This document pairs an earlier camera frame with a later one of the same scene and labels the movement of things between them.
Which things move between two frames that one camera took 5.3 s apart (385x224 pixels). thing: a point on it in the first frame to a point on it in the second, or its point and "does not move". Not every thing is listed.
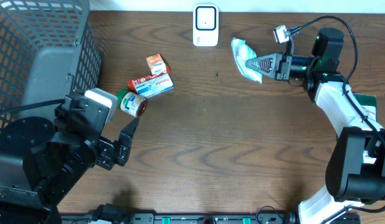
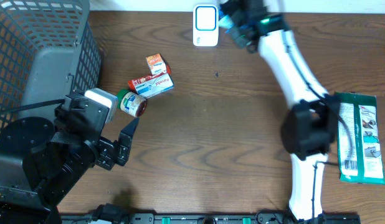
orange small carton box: [157, 63] does not move
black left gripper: [108, 153] does not move
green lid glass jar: [131, 102] does not move
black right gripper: [281, 67] to [245, 39]
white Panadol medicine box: [155, 86] does not move
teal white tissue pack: [243, 53] to [225, 22]
